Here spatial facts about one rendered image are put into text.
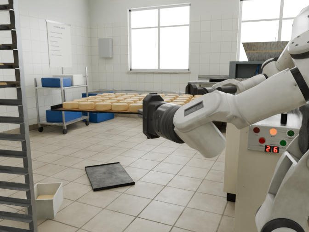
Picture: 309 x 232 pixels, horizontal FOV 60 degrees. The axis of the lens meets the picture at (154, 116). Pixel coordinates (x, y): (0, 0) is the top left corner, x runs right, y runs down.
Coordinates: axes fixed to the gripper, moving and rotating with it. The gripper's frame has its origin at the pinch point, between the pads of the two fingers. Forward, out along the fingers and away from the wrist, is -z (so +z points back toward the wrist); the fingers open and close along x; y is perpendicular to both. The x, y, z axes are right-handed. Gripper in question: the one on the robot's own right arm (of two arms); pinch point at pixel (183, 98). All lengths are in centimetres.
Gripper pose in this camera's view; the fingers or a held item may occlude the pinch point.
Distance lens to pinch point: 115.8
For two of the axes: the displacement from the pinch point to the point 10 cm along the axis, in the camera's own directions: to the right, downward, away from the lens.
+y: 5.3, 1.6, -8.4
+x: 0.0, -9.8, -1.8
